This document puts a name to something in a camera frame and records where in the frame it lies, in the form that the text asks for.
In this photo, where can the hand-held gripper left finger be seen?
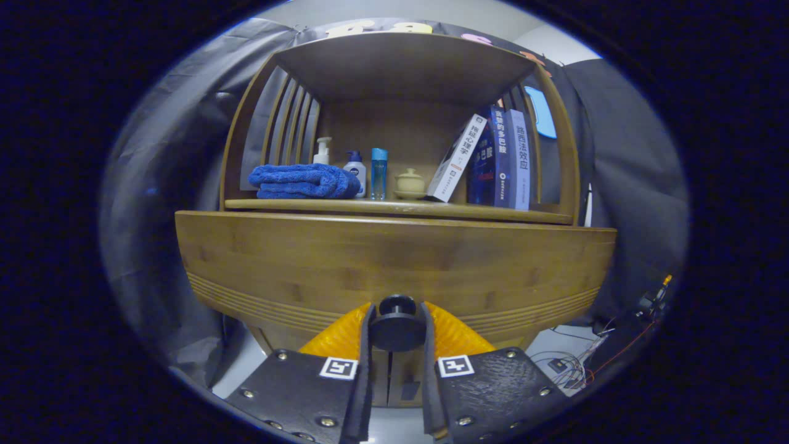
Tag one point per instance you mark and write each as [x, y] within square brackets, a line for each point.
[367, 382]

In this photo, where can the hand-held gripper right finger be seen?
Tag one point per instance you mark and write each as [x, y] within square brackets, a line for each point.
[429, 388]

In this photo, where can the black round drawer knob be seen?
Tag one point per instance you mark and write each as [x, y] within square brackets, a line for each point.
[397, 330]

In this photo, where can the wooden drawer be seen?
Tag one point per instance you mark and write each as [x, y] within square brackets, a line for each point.
[370, 259]

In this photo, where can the wooden cabinet door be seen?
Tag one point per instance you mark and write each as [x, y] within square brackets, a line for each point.
[404, 367]
[381, 376]

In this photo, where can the wooden countertop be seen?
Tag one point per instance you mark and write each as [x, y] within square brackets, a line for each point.
[400, 208]

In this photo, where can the wooden cabinet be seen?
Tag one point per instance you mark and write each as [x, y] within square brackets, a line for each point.
[382, 68]

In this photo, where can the black equipment with orange part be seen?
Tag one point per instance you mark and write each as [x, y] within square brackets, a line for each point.
[622, 345]

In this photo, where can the beige lidded teacup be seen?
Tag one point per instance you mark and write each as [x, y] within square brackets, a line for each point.
[410, 184]

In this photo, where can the clear blue bottle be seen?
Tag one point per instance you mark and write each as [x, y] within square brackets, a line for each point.
[379, 176]

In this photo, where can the blue folded towel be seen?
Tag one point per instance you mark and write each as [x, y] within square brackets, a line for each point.
[302, 180]

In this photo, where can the white bottle blue cap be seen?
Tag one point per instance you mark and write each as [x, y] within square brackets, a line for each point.
[356, 169]

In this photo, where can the white pump bottle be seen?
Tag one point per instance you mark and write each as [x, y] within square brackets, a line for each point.
[322, 155]

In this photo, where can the pale lavender book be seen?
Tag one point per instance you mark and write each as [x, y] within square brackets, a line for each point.
[521, 160]

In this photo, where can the black backdrop cloth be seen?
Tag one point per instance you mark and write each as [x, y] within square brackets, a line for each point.
[154, 216]

